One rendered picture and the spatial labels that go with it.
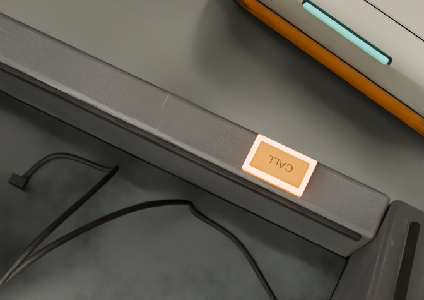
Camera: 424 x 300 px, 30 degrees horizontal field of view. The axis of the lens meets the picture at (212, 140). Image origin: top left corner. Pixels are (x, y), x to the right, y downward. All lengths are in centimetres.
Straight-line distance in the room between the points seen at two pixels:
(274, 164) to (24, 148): 27
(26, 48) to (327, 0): 85
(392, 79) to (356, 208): 86
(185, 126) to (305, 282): 19
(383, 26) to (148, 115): 84
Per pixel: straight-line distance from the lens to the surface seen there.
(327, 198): 62
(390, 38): 142
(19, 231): 75
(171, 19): 170
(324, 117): 164
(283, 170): 61
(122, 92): 64
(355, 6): 142
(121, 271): 73
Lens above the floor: 155
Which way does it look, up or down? 75 degrees down
